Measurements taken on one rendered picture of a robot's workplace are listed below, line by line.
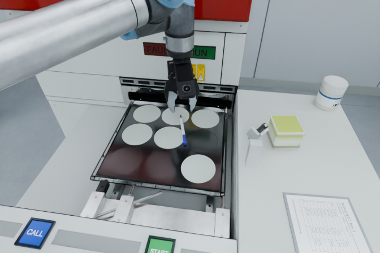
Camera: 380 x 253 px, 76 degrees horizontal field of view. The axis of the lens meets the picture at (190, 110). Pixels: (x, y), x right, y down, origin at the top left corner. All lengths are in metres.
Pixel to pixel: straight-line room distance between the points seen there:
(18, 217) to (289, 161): 0.65
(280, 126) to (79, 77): 0.77
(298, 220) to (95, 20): 0.54
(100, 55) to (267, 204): 0.73
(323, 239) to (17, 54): 0.61
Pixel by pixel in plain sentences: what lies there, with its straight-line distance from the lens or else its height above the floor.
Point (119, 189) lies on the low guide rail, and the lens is 0.77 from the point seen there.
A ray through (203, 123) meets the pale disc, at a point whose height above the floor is 0.90.
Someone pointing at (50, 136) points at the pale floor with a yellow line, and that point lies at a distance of 2.35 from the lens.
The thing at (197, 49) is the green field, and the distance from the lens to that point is 0.84.
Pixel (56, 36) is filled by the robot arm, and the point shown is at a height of 1.34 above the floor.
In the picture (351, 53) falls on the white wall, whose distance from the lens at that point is 2.73.
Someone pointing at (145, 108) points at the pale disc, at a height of 0.90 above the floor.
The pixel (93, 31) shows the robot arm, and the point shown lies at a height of 1.34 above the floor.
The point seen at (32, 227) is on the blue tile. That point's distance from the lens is 0.65.
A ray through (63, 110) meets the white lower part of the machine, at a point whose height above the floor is 0.77.
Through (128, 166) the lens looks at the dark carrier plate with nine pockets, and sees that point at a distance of 0.74.
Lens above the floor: 1.48
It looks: 40 degrees down
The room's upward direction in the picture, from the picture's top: straight up
